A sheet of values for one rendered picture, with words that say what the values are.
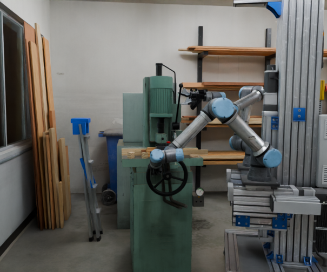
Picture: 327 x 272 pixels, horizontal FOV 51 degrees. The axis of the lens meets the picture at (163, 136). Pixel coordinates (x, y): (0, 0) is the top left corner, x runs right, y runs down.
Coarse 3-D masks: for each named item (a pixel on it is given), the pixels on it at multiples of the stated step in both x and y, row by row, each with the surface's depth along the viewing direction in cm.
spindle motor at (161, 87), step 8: (152, 80) 255; (160, 80) 252; (168, 80) 254; (152, 88) 255; (160, 88) 253; (168, 88) 254; (152, 96) 256; (160, 96) 253; (168, 96) 255; (152, 104) 257; (160, 104) 254; (168, 104) 256; (152, 112) 257; (160, 112) 255; (168, 112) 257
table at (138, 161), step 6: (126, 156) 259; (138, 156) 260; (186, 156) 261; (126, 162) 246; (132, 162) 247; (138, 162) 247; (144, 162) 248; (186, 162) 252; (192, 162) 253; (198, 162) 254; (174, 168) 242
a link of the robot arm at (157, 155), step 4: (152, 152) 193; (156, 152) 193; (160, 152) 193; (152, 156) 192; (156, 156) 192; (160, 156) 192; (164, 156) 194; (152, 160) 193; (156, 160) 191; (160, 160) 192; (164, 160) 195; (152, 164) 199; (156, 164) 197; (160, 164) 199
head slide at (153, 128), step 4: (152, 120) 271; (156, 120) 271; (164, 120) 272; (152, 124) 271; (156, 124) 272; (152, 128) 272; (156, 128) 272; (164, 128) 273; (152, 132) 272; (156, 132) 272; (164, 132) 273; (152, 136) 272; (152, 140) 273
